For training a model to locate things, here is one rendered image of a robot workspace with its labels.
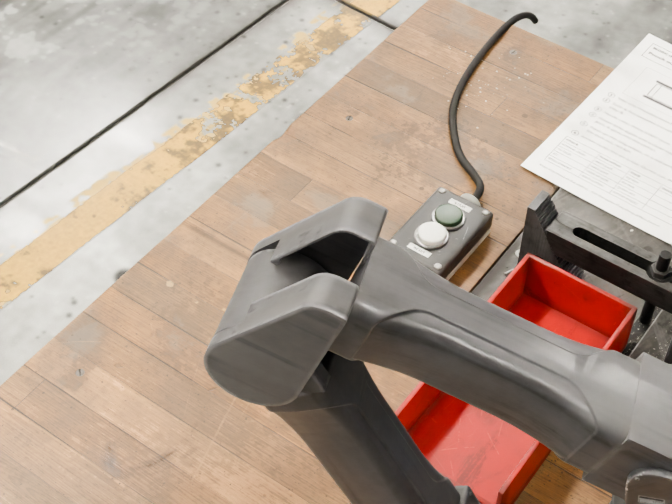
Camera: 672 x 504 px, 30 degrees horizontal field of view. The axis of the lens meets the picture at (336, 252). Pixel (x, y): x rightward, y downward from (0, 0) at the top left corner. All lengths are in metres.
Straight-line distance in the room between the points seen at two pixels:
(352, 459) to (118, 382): 0.41
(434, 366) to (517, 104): 0.78
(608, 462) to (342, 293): 0.19
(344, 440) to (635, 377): 0.20
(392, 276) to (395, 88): 0.77
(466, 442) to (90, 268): 1.47
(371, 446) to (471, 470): 0.32
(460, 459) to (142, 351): 0.33
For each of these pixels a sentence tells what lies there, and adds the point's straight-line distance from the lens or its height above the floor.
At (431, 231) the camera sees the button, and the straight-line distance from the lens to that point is 1.28.
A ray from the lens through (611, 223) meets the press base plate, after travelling 1.37.
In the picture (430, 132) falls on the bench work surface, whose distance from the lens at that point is 1.44.
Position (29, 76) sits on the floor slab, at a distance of 2.97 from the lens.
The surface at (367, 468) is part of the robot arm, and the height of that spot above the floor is 1.15.
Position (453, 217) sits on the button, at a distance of 1.30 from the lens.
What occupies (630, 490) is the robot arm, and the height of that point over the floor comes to 1.22.
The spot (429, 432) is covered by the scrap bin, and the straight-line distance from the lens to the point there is 1.17.
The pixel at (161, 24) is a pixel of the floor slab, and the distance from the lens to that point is 3.07.
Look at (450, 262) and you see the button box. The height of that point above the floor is 0.93.
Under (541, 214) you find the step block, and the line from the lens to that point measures 1.25.
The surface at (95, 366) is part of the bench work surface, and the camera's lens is 1.23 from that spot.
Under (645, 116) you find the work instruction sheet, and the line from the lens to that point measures 1.50.
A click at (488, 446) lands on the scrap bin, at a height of 0.91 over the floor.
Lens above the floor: 1.88
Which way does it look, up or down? 48 degrees down
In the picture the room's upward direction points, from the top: 1 degrees clockwise
